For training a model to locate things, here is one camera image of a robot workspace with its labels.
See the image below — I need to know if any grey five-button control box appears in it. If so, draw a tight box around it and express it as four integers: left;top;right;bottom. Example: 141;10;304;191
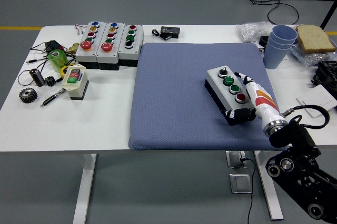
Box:
96;21;126;71
75;21;107;70

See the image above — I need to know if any thin black wire loop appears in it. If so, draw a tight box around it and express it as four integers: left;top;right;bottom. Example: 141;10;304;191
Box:
17;59;55;86

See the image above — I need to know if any black cable with jack plug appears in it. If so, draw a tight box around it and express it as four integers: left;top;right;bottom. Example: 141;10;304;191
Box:
27;55;53;64

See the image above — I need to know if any grey four-button control box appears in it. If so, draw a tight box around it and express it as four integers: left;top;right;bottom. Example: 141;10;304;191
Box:
117;24;145;67
204;65;250;113

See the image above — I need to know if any black digital meter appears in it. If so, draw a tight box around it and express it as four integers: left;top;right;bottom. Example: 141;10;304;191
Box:
160;25;181;38

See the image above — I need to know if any metal floor outlet plate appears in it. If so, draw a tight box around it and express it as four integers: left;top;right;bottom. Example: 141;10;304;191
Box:
229;173;253;195
225;150;248;169

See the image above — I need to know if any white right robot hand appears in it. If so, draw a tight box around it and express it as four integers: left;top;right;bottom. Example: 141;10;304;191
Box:
220;71;288;130

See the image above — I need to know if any black machine part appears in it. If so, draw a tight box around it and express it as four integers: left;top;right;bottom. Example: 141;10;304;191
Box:
310;60;337;93

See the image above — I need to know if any yellow tape roll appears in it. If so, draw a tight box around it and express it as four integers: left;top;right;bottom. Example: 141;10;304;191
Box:
60;63;76;79

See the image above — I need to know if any black small adapter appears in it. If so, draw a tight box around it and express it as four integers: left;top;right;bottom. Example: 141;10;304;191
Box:
43;39;65;53

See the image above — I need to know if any blue-grey quilted mat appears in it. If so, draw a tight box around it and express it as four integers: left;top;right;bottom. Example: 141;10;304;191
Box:
128;42;289;152

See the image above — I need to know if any cream push-button switch box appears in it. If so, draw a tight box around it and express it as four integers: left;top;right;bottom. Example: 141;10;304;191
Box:
62;63;90;101

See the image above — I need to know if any white card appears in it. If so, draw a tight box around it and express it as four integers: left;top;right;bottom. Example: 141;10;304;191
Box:
296;85;337;119

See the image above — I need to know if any brass fitting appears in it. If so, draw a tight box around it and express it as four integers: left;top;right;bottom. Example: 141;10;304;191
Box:
65;42;80;54

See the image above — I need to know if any green translucent cylinder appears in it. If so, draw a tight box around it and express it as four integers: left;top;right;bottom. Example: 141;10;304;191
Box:
47;49;68;73

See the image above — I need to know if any clear bubble wrap bag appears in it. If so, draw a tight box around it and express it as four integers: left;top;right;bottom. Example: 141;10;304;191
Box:
236;21;274;43

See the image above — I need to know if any bread slice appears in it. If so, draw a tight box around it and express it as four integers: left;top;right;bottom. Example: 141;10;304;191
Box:
295;24;337;54

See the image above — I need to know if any black meter cable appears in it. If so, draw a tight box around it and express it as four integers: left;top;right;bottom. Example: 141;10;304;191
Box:
151;28;172;42

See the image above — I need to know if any clear plastic bag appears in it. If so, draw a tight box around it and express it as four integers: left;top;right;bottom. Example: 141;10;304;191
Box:
289;42;337;67

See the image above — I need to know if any large steel gear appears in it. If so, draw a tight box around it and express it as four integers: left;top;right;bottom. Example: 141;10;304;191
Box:
18;88;38;104

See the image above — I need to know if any black power cable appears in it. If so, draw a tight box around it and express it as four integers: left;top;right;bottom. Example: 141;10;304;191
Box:
241;157;256;224

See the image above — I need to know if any black cylindrical capacitor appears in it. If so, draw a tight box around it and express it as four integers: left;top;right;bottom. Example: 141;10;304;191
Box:
29;68;46;87

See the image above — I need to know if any white table leg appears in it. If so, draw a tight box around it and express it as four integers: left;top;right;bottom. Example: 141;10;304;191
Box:
72;153;97;224
253;151;284;221

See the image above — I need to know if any black and silver pen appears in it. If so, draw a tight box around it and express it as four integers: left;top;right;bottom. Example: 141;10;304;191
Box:
39;88;66;108

